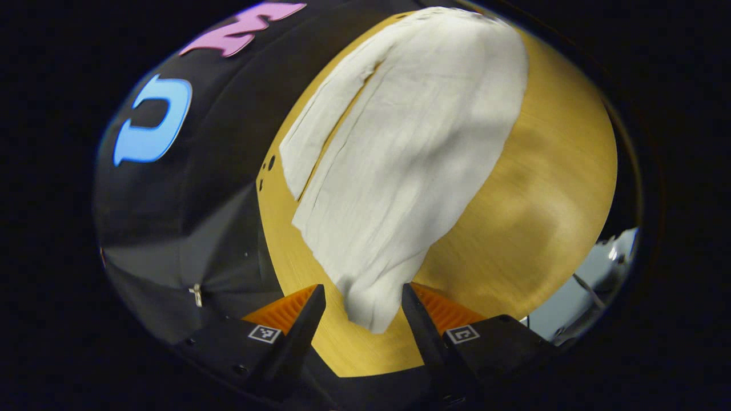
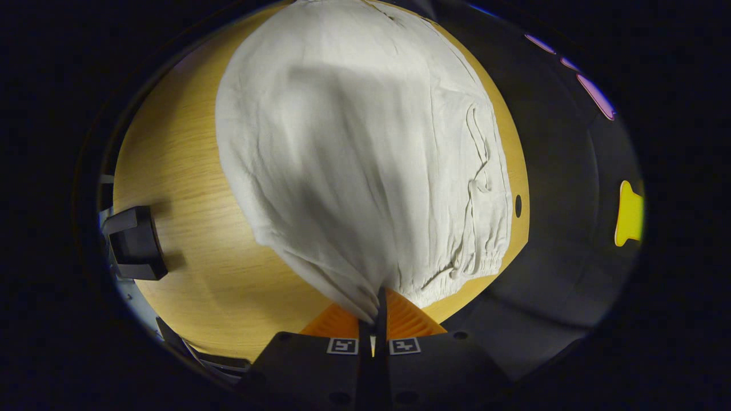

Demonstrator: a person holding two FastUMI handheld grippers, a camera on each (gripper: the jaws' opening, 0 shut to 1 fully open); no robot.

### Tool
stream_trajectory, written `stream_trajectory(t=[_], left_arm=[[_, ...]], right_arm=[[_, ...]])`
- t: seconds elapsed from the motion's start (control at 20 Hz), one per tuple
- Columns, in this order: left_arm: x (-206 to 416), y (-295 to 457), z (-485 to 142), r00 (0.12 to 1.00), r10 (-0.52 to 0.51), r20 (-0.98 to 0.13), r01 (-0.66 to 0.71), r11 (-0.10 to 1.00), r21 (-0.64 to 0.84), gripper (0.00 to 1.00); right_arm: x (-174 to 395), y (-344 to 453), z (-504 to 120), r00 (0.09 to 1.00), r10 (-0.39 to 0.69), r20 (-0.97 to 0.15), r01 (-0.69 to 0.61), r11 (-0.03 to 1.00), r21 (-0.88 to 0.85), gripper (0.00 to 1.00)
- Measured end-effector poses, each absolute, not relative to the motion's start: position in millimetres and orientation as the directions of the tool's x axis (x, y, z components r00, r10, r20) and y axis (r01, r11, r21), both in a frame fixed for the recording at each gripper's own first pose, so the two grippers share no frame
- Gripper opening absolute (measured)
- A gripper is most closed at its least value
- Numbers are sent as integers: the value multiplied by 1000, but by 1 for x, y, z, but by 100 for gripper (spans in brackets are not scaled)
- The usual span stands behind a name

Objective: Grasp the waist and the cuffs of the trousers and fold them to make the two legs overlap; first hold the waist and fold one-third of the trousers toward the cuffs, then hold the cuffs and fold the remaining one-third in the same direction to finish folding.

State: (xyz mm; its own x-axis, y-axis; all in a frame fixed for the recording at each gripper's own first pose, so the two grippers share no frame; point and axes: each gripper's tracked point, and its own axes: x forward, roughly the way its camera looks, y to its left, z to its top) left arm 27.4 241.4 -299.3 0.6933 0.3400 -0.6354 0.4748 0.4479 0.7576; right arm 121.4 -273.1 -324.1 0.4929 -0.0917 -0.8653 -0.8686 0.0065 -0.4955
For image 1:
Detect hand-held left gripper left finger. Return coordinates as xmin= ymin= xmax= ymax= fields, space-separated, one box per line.
xmin=171 ymin=284 xmax=327 ymax=401

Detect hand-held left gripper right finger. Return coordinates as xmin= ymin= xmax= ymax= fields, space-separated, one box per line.
xmin=401 ymin=281 xmax=558 ymax=401

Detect white jeans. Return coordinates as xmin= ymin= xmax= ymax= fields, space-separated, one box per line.
xmin=279 ymin=7 xmax=530 ymax=335

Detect black backdrop cloth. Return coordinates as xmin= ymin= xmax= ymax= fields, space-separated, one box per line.
xmin=94 ymin=0 xmax=426 ymax=346

